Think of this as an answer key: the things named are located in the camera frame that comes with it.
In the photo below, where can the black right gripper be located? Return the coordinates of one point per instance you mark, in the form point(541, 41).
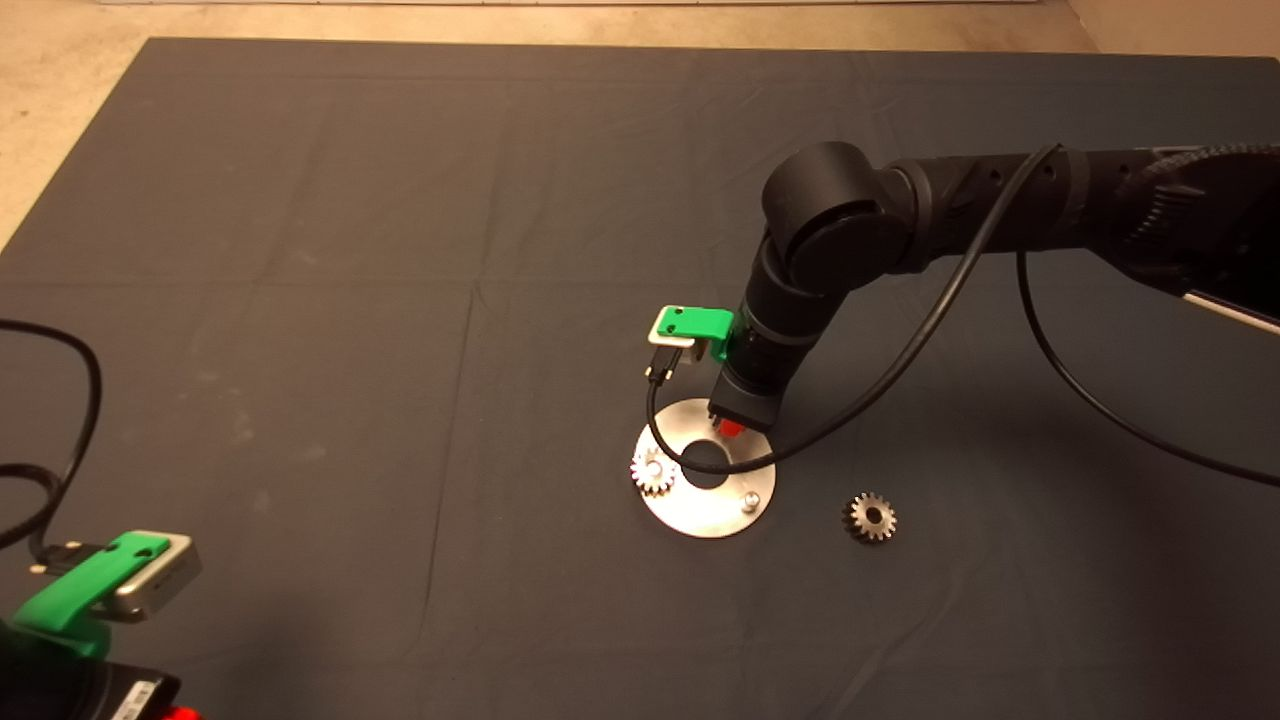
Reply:
point(750, 400)

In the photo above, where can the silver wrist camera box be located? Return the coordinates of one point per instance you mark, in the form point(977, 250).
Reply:
point(165, 580)
point(690, 352)

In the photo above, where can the small steel planetary gear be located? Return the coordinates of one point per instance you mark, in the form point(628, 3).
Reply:
point(858, 521)
point(655, 472)

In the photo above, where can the green left camera mount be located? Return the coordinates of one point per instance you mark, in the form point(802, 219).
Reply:
point(80, 585)

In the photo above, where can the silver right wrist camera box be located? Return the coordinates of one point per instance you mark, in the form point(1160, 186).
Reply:
point(690, 352)

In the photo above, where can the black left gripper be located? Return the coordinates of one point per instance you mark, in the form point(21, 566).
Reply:
point(120, 695)

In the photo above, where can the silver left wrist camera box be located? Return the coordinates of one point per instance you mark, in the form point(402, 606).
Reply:
point(165, 580)

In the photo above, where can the green right camera mount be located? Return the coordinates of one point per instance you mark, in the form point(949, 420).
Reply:
point(695, 322)

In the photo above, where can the dark grey table cloth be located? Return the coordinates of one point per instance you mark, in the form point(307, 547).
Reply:
point(400, 250)

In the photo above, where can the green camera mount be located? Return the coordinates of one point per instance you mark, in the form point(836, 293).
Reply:
point(695, 322)
point(80, 585)

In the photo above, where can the round metal carrier plate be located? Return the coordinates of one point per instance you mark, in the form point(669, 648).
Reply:
point(700, 520)

